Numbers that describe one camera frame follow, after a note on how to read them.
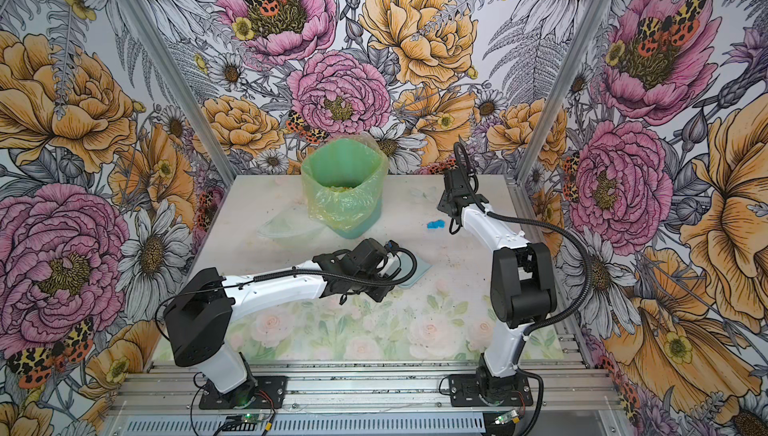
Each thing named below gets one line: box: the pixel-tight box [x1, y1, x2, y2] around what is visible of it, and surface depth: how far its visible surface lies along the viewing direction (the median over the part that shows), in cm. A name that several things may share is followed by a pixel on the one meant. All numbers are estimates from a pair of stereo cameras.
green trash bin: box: [307, 137, 385, 239], surface depth 89 cm
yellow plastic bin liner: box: [301, 133, 389, 230], surface depth 89 cm
